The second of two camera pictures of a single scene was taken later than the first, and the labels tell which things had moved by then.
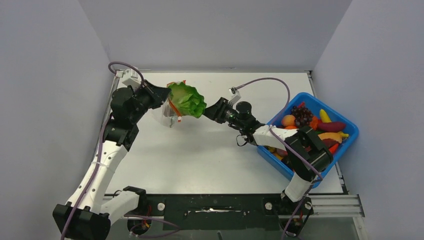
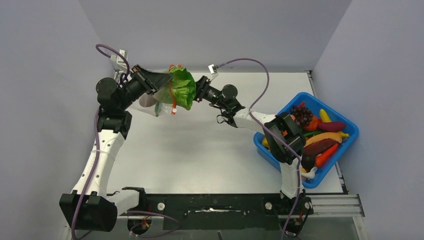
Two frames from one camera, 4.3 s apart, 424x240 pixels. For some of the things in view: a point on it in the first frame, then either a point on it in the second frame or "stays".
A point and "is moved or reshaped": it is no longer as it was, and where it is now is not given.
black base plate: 221,212 stays
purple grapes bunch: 303,116 stays
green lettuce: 187,100 is moved or reshaped
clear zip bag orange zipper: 181,101 is moved or reshaped
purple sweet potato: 333,127 stays
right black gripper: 217,111 to 202,84
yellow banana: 324,117 stays
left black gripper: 158,94 to 153,81
